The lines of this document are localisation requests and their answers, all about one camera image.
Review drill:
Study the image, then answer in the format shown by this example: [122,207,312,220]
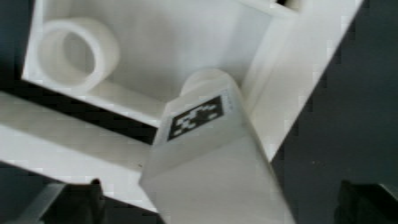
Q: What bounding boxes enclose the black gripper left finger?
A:
[15,179,107,224]

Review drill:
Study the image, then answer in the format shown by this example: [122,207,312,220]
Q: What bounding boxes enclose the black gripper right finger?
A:
[335,180,398,224]

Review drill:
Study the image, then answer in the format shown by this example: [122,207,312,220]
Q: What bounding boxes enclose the white chair leg with tag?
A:
[141,69,296,224]

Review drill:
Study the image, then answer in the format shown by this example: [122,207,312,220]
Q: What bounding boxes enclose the white chair seat part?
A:
[22,0,365,153]

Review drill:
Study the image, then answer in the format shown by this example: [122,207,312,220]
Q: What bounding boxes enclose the white U-shaped boundary frame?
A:
[0,92,157,212]

